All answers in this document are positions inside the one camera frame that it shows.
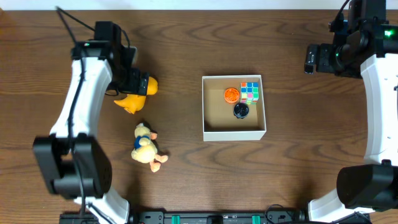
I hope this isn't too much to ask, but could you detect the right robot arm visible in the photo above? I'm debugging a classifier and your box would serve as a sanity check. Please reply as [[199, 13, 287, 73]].
[[304, 0, 397, 223]]

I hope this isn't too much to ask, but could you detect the white cardboard box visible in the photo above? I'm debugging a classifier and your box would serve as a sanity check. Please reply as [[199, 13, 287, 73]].
[[201, 75, 267, 141]]

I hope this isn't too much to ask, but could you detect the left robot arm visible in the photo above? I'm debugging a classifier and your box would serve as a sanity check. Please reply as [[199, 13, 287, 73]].
[[33, 21, 158, 223]]

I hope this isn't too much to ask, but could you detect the black round container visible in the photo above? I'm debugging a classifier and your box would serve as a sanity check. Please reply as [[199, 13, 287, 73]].
[[233, 103, 249, 119]]

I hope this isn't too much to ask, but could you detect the multicoloured puzzle cube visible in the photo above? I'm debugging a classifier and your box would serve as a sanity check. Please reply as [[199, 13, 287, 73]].
[[239, 82, 259, 105]]

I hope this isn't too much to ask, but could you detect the yellow plush duck toy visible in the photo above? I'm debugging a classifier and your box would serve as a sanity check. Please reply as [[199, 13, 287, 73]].
[[131, 123, 169, 173]]

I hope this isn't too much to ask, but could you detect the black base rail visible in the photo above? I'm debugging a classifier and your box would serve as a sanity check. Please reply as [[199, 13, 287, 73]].
[[58, 210, 371, 224]]

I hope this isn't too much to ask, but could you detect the orange rubber dinosaur toy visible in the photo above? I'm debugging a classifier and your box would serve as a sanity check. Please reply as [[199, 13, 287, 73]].
[[114, 77, 159, 114]]

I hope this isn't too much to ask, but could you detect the orange round container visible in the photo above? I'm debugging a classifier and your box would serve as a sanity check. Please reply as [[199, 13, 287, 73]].
[[223, 88, 240, 104]]

